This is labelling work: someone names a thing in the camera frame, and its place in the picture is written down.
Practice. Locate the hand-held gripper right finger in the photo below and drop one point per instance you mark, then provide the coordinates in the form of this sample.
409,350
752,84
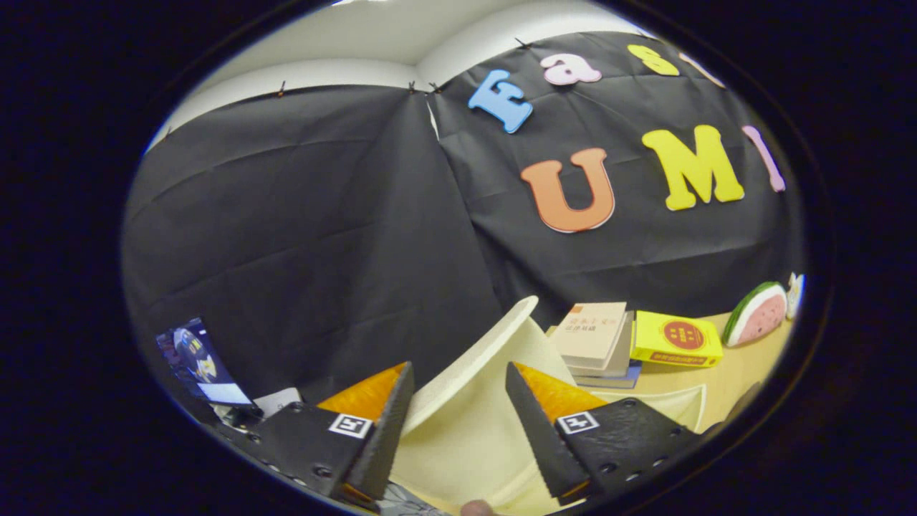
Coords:
537,437

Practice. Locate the patterned grey clothing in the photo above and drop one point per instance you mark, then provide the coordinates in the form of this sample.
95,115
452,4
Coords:
408,502

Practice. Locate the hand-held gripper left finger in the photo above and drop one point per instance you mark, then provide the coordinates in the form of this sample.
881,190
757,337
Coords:
390,437

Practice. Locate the cream fabric storage box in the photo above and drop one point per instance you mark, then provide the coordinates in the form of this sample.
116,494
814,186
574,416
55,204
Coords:
466,437

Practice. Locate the blue book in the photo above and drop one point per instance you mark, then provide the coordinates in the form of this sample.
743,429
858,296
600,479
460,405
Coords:
609,383

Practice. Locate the yellow book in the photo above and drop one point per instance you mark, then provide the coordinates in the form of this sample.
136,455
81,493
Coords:
673,337

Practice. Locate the watermelon slice plush toy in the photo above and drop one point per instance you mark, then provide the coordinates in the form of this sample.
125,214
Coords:
759,319

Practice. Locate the white plush toy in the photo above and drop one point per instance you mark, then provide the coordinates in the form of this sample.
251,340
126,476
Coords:
795,294

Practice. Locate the computer monitor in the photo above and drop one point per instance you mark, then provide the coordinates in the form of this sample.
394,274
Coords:
193,358

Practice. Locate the white flat object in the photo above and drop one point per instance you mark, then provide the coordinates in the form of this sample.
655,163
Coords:
276,401

